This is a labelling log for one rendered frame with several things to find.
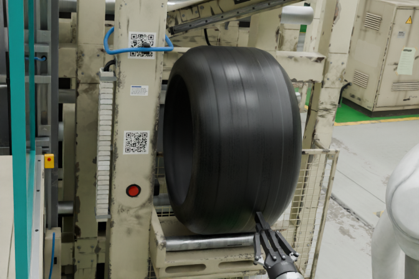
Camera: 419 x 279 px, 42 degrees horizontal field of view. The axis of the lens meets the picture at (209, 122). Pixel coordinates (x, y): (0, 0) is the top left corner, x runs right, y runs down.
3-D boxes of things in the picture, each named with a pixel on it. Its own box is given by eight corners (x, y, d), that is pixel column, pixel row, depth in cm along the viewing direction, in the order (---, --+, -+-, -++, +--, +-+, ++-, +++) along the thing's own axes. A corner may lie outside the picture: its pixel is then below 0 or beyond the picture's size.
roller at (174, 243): (158, 243, 172) (161, 255, 168) (160, 233, 169) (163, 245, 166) (262, 236, 182) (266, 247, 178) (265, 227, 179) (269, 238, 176)
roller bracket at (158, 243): (155, 269, 165) (157, 241, 161) (136, 204, 200) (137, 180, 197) (166, 268, 166) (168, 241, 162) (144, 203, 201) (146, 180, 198)
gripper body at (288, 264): (305, 270, 139) (292, 243, 146) (274, 273, 136) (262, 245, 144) (297, 289, 143) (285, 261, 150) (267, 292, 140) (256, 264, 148)
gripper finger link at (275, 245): (281, 258, 143) (286, 258, 144) (269, 227, 152) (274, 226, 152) (278, 268, 145) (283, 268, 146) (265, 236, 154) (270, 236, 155)
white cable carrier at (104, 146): (96, 222, 167) (101, 71, 151) (95, 213, 172) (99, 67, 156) (110, 221, 169) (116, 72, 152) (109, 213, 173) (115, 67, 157)
